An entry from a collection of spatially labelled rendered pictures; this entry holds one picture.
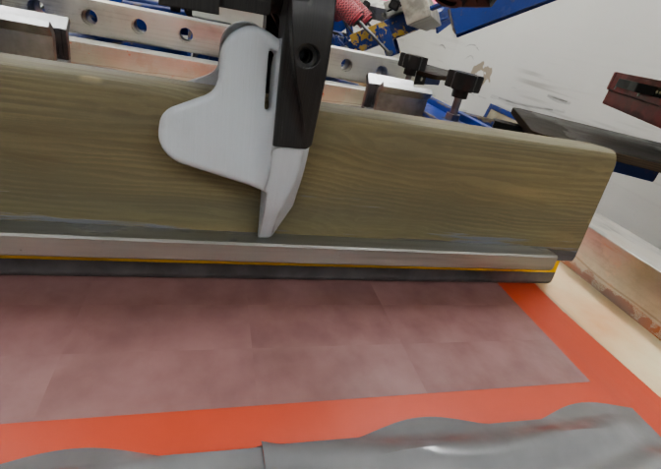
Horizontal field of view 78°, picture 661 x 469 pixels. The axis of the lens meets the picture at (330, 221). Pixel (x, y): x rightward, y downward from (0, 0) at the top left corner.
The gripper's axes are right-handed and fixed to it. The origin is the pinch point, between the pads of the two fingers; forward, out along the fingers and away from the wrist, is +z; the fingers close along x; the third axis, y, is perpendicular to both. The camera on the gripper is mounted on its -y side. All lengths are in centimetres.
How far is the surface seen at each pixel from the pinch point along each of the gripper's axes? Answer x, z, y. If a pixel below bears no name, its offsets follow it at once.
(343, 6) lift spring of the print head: -92, -13, -27
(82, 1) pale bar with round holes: -55, -5, 22
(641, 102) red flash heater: -59, -4, -94
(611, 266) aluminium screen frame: 1.3, 3.5, -24.1
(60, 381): 7.5, 4.8, 8.4
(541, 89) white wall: -213, 8, -198
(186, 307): 3.2, 4.8, 4.3
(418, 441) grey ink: 11.6, 4.7, -4.4
